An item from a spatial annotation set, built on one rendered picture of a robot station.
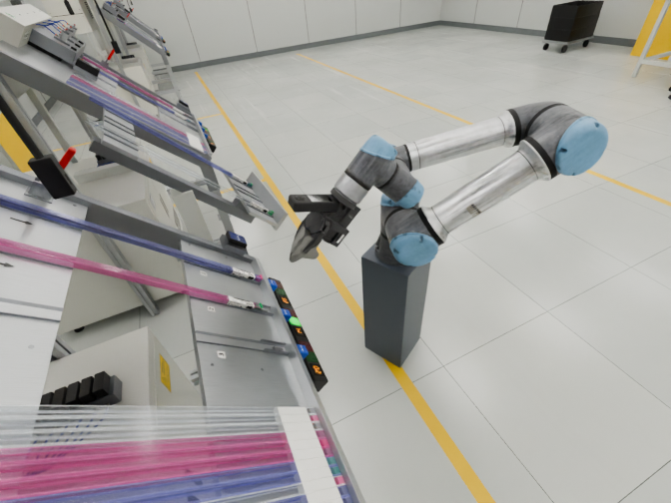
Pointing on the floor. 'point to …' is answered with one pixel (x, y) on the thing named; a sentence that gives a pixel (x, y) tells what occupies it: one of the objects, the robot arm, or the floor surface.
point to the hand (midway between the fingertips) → (291, 256)
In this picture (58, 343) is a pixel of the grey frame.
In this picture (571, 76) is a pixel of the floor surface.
